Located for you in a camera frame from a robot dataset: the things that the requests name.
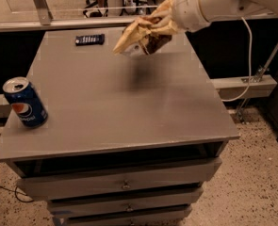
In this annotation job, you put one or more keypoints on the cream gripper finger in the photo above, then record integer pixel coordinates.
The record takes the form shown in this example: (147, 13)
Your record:
(163, 10)
(164, 26)

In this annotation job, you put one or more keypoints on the brown sea salt chip bag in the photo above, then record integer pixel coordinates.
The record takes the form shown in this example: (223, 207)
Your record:
(137, 39)

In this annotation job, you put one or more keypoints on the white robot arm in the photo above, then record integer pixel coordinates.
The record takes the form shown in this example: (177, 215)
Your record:
(194, 15)

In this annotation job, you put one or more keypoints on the black office chair base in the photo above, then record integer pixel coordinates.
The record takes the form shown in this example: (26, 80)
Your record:
(98, 10)

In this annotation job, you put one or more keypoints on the grey drawer cabinet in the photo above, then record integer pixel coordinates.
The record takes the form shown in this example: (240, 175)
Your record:
(108, 112)

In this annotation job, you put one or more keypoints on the blue pepsi can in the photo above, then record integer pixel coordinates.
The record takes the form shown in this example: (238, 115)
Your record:
(25, 101)

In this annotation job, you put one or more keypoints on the middle grey drawer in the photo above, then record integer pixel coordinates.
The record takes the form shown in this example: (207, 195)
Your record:
(132, 201)

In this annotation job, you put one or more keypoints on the grey drawer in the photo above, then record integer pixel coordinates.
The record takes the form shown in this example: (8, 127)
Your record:
(68, 186)
(132, 201)
(135, 218)

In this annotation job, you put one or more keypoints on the bottom grey drawer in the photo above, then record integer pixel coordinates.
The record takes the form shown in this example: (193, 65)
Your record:
(135, 218)

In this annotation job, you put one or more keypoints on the top grey drawer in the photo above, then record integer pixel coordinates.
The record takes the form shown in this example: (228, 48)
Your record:
(68, 186)

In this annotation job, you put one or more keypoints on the metal support bracket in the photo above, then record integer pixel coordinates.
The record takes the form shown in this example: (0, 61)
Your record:
(262, 69)

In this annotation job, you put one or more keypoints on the metal railing frame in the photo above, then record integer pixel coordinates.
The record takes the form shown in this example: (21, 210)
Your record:
(30, 15)

